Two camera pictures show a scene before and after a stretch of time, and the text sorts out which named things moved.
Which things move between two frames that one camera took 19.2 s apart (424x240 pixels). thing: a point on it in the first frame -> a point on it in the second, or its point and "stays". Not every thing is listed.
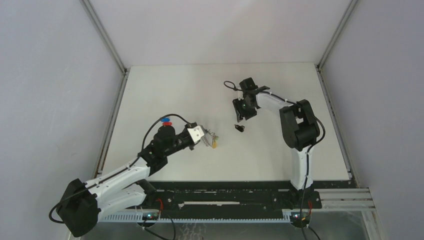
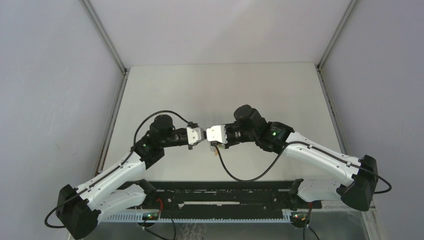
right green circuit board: (305, 217) stays
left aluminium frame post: (110, 43) stays
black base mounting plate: (232, 196) stays
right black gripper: (237, 105) -> (228, 127)
